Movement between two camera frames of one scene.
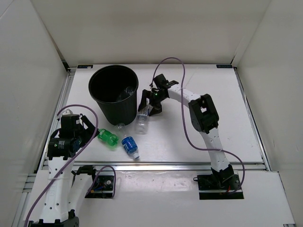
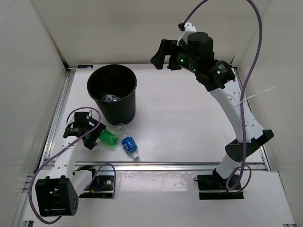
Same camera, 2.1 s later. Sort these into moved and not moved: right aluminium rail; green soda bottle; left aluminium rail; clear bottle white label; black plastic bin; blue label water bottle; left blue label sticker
Moved: clear bottle white label
Not moved: blue label water bottle; right aluminium rail; black plastic bin; left aluminium rail; green soda bottle; left blue label sticker
